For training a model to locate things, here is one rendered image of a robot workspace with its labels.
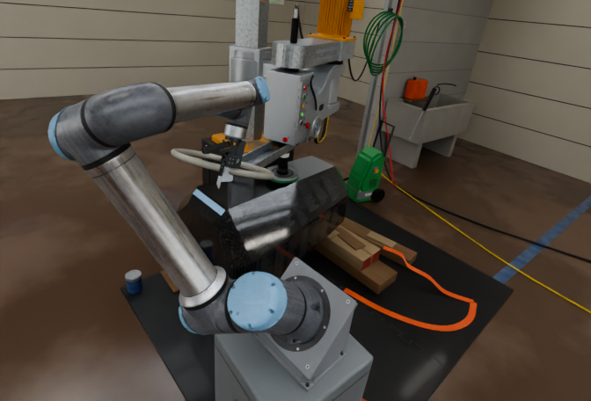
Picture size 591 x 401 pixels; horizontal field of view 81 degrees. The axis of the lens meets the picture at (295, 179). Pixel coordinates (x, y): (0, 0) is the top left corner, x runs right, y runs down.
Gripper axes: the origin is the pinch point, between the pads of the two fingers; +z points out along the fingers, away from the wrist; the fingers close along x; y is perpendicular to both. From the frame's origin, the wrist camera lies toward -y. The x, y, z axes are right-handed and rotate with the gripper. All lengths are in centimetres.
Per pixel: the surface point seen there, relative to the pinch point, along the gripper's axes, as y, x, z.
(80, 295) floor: -75, 95, 110
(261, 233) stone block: 29, 53, 32
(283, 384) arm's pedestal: 34, -50, 47
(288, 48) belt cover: 18, 48, -72
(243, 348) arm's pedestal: 21, -37, 46
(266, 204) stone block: 29, 65, 17
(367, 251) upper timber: 120, 109, 44
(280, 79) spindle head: 19, 58, -57
